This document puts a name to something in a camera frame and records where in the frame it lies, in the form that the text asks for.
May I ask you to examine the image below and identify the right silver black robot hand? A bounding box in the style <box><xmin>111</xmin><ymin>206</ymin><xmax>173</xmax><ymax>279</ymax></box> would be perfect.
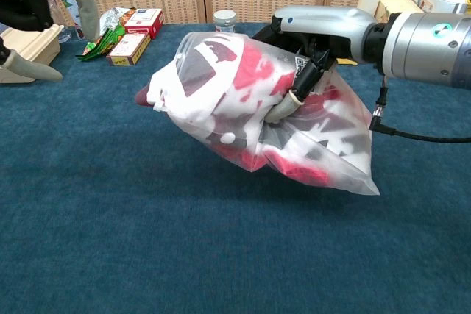
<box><xmin>252</xmin><ymin>5</ymin><xmax>383</xmax><ymax>124</ymax></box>

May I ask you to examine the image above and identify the red white black garment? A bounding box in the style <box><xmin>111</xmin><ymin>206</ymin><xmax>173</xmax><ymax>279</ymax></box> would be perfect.
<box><xmin>135</xmin><ymin>38</ymin><xmax>371</xmax><ymax>186</ymax></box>

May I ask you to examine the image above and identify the clear plastic zip bag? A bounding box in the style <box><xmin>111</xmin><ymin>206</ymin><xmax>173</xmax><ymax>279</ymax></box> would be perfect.
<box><xmin>135</xmin><ymin>30</ymin><xmax>380</xmax><ymax>196</ymax></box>

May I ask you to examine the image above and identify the white printed food package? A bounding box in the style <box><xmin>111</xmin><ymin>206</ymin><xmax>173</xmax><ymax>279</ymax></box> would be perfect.
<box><xmin>96</xmin><ymin>7</ymin><xmax>137</xmax><ymax>35</ymax></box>

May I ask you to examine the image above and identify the green snack packet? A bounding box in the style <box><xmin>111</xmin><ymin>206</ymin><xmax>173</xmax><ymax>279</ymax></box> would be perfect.
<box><xmin>76</xmin><ymin>21</ymin><xmax>128</xmax><ymax>62</ymax></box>

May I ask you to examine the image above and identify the white green canister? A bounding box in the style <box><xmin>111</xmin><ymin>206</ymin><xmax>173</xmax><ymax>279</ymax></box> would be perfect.
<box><xmin>54</xmin><ymin>0</ymin><xmax>93</xmax><ymax>41</ymax></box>

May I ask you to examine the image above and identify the beige lunch box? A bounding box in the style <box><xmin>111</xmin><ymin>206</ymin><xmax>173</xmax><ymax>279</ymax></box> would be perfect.
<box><xmin>0</xmin><ymin>24</ymin><xmax>64</xmax><ymax>84</ymax></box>

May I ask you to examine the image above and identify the yellow beige tissue box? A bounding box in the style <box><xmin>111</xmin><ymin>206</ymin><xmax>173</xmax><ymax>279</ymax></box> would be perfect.
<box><xmin>375</xmin><ymin>0</ymin><xmax>424</xmax><ymax>23</ymax></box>

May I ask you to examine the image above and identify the small white jar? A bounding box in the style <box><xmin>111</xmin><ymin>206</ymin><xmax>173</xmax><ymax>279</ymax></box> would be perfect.
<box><xmin>213</xmin><ymin>10</ymin><xmax>237</xmax><ymax>34</ymax></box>

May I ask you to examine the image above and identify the pink yellow carton box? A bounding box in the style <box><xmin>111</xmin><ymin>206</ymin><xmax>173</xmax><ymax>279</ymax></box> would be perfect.
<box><xmin>106</xmin><ymin>32</ymin><xmax>151</xmax><ymax>67</ymax></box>

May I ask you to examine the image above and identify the red white carton box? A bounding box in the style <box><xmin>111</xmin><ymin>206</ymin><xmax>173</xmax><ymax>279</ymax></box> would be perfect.
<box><xmin>124</xmin><ymin>8</ymin><xmax>165</xmax><ymax>40</ymax></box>

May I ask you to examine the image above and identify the blue table carpet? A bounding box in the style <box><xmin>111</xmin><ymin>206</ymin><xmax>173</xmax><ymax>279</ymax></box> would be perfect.
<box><xmin>0</xmin><ymin>22</ymin><xmax>471</xmax><ymax>314</ymax></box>

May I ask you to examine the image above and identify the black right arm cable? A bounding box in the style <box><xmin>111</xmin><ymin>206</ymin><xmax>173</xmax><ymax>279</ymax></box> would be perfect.
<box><xmin>369</xmin><ymin>74</ymin><xmax>471</xmax><ymax>145</ymax></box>

